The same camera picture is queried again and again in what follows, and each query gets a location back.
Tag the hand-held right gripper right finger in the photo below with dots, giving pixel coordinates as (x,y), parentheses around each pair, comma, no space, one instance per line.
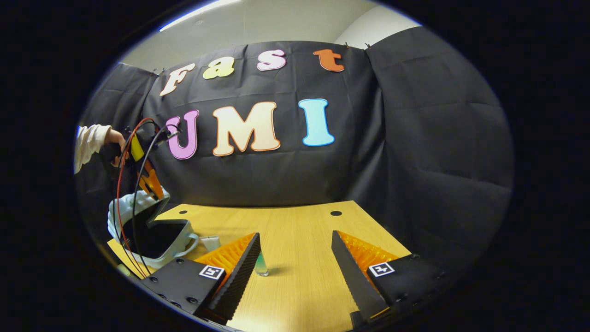
(352,276)

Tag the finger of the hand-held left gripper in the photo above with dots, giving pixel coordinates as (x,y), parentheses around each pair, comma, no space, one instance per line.
(156,186)
(145,184)

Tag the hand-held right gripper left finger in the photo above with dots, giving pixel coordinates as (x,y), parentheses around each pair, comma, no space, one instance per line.
(242,272)

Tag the small blue-green bottle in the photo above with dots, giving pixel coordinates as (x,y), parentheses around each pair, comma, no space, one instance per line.
(262,267)

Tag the white suitcase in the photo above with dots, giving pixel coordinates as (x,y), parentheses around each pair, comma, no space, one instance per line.
(177,235)

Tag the black backdrop cloth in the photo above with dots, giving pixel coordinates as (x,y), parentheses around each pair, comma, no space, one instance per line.
(415,152)

